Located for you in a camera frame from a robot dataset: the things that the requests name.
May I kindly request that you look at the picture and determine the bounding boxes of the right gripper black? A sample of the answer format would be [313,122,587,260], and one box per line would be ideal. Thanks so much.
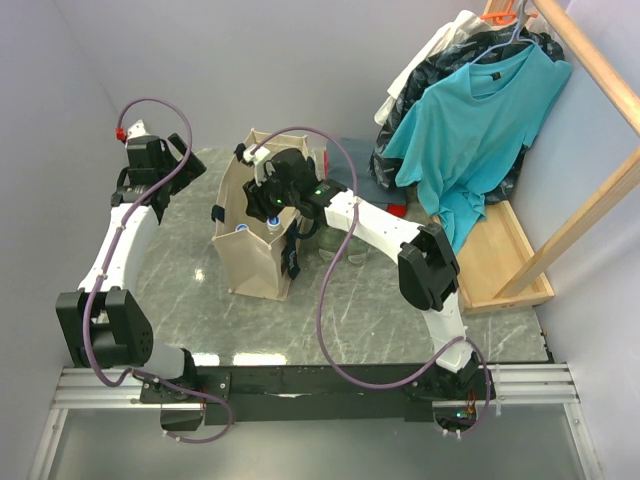
[242,165,299,224]

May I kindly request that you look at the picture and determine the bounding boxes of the clear glass bottle silver cap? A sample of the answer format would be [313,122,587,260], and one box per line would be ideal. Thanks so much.
[346,237,369,266]

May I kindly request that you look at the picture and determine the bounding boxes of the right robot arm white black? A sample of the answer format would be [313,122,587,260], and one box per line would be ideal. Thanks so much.
[236,146,484,398]

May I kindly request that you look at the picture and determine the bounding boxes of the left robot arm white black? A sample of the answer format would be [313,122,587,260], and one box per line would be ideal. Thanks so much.
[56,122,206,402]

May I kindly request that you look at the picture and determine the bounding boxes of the beige canvas tote bag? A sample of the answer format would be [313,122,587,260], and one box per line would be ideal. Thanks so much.
[212,158,304,301]

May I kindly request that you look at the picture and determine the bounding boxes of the folded grey cloth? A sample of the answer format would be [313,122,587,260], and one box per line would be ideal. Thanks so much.
[326,137,396,210]

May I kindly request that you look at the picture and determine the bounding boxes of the dark patterned garment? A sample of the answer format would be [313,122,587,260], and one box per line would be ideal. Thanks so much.
[367,27,566,204]

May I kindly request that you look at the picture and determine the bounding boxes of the folded red cloth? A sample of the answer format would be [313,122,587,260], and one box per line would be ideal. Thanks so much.
[323,150,408,217]

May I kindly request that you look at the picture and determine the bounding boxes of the teal t-shirt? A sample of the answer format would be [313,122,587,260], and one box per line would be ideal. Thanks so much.
[382,45,572,252]

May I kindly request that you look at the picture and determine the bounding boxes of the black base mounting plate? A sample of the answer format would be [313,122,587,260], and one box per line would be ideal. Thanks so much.
[140,359,487,431]

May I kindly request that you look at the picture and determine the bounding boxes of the white garment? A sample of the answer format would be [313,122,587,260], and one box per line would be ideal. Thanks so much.
[374,10,493,126]

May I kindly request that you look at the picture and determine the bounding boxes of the orange hanger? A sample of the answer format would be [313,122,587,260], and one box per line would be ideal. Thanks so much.
[481,8,518,25]

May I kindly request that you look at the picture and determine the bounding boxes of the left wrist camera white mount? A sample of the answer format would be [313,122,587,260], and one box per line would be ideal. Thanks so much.
[115,119,149,144]

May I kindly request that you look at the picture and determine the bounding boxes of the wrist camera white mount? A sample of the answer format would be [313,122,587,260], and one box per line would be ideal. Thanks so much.
[115,119,149,144]
[242,145,274,186]

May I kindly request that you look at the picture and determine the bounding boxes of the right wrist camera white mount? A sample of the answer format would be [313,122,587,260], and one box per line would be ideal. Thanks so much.
[242,145,274,186]

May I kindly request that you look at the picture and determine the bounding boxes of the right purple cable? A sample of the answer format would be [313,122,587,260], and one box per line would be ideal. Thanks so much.
[249,125,494,437]

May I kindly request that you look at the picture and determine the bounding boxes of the wooden clothes rack frame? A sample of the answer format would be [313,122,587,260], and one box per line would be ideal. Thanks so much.
[459,1,639,314]

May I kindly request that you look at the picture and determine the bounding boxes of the blue wire hanger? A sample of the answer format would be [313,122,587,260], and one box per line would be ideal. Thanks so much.
[469,9,544,66]

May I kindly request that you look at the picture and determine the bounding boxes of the aluminium rail frame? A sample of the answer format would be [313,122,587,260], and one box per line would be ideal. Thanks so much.
[29,363,604,479]

